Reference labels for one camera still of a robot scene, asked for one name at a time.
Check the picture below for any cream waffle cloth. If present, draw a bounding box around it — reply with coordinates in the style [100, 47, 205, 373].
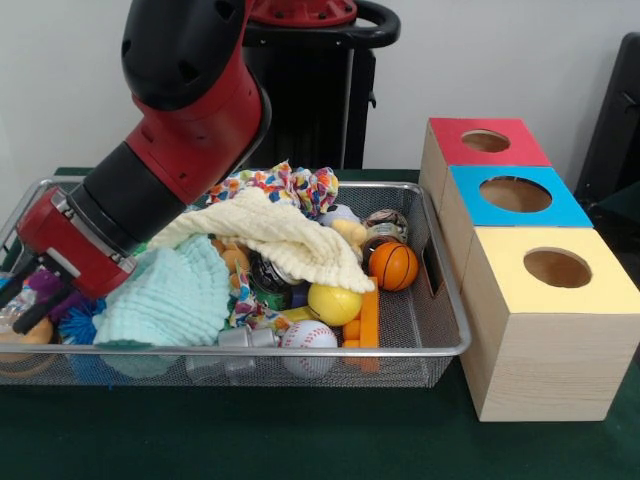
[149, 188, 377, 294]

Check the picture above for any clear plastic bottle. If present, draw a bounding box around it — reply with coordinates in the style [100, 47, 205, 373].
[0, 287, 37, 334]

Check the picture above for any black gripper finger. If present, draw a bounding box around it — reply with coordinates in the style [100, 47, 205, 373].
[12, 286, 77, 335]
[0, 251, 39, 309]

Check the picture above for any white toy baseball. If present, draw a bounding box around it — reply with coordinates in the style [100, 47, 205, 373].
[279, 320, 339, 379]

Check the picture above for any mint waffle cloth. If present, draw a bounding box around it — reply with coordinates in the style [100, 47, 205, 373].
[92, 234, 232, 347]

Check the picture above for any black chair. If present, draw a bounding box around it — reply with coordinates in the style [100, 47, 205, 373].
[574, 32, 640, 201]

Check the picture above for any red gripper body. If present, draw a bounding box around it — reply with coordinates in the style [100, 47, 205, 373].
[15, 187, 139, 301]

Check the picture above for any silver mesh bin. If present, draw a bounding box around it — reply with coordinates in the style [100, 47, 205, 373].
[0, 174, 472, 389]

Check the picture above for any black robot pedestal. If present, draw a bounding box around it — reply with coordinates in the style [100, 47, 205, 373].
[239, 0, 401, 171]

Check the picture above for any dark green side tablecloth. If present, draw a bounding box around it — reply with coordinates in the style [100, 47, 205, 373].
[594, 182, 640, 236]

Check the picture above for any wooden box with three holes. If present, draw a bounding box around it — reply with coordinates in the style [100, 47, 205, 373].
[418, 117, 640, 423]

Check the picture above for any colourful patterned cloth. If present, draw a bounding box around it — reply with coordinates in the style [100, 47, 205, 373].
[207, 160, 340, 217]

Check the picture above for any yellow ball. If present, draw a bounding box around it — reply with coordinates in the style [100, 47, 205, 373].
[307, 284, 363, 329]

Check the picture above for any purple spiky rubber toy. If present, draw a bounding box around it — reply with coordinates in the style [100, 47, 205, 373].
[25, 269, 99, 322]

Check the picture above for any orange toy basketball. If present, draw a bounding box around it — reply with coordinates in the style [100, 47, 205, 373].
[368, 242, 419, 293]

